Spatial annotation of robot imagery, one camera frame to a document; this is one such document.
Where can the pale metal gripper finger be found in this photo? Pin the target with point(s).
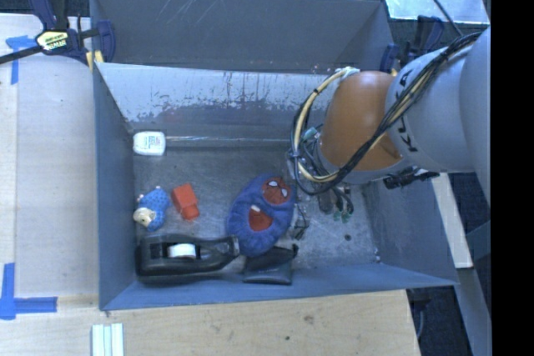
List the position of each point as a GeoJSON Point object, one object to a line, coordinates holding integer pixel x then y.
{"type": "Point", "coordinates": [303, 217]}
{"type": "Point", "coordinates": [299, 234]}

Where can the blue plush slipper red face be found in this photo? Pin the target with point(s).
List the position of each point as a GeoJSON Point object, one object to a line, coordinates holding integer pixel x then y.
{"type": "Point", "coordinates": [258, 229]}

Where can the red-orange toy block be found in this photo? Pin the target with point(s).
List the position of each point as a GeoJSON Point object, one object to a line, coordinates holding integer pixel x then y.
{"type": "Point", "coordinates": [185, 200]}

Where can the black tape dispenser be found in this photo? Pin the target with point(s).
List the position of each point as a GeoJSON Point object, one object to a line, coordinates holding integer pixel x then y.
{"type": "Point", "coordinates": [183, 264]}

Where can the blue toy animal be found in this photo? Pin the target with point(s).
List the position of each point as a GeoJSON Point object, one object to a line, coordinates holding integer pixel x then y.
{"type": "Point", "coordinates": [155, 204]}

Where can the white small plastic container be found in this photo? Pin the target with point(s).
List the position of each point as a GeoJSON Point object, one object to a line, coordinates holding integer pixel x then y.
{"type": "Point", "coordinates": [148, 143]}

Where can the grey metal bin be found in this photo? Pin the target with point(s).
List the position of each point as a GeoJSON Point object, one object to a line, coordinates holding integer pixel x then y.
{"type": "Point", "coordinates": [233, 33]}

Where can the black cylinder on white bracket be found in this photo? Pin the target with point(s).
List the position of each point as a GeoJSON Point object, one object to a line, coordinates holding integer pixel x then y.
{"type": "Point", "coordinates": [406, 178]}

